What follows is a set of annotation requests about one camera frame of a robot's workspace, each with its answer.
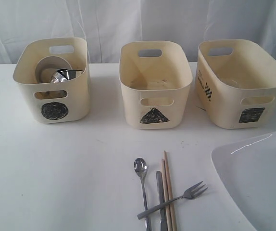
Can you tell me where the steel mug with angular handle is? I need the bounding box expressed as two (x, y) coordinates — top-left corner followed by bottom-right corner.
(50, 68), (85, 100)

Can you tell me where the cream bin with circle mark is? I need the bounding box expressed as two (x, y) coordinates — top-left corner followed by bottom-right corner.
(13, 37), (91, 124)

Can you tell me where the white backdrop curtain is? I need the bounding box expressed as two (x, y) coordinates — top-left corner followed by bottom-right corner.
(0, 0), (276, 64)

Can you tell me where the cream bin with triangle mark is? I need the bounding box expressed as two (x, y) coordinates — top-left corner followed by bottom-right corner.
(119, 41), (193, 129)

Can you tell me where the steel spoon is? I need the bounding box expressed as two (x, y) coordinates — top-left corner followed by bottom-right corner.
(133, 157), (151, 231)

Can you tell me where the steel knife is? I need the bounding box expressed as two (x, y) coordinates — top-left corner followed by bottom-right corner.
(156, 171), (168, 231)

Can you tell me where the right wooden chopstick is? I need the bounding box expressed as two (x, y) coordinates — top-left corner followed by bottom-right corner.
(163, 151), (177, 231)

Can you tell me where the steel fork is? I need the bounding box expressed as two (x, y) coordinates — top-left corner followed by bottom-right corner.
(137, 181), (208, 220)

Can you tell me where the cream bin with square mark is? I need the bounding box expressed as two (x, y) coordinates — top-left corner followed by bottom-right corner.
(195, 39), (276, 129)

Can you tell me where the large white square plate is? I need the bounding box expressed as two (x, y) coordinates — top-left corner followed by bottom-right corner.
(211, 131), (276, 231)

